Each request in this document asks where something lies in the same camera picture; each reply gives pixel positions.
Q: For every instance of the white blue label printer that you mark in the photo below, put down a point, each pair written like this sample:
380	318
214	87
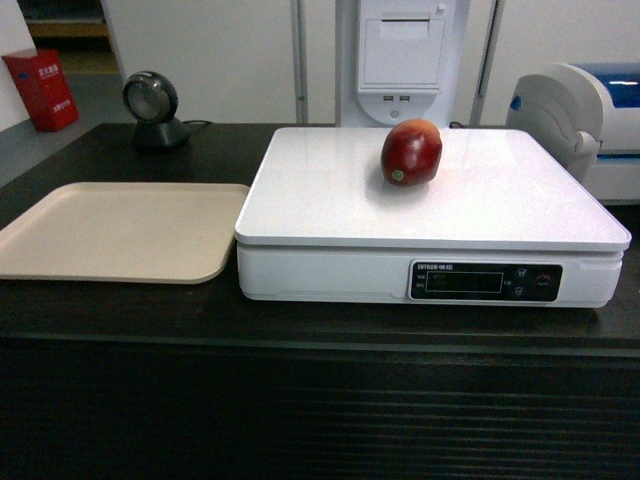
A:
587	117

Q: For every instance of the white metal pole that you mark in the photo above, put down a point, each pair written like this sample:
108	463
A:
491	39
300	60

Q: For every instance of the black checkout counter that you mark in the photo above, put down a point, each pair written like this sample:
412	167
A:
124	381

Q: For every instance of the dark red mango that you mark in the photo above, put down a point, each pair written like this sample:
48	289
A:
411	153

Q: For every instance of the white checkout scale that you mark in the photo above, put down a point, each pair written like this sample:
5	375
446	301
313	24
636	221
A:
502	223

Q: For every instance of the red fire extinguisher box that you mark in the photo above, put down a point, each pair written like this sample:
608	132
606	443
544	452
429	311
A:
39	78

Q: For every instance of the white receipt printer kiosk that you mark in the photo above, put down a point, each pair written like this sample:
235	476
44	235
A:
397	60

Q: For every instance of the black barcode scanner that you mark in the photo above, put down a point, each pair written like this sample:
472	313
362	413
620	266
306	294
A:
152	100

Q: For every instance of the beige plastic tray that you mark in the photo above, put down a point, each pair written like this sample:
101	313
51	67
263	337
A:
136	232

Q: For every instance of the white metal pole left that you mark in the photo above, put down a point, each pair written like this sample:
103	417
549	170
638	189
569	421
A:
300	60

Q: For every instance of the white metal pole right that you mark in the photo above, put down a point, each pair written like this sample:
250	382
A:
491	39

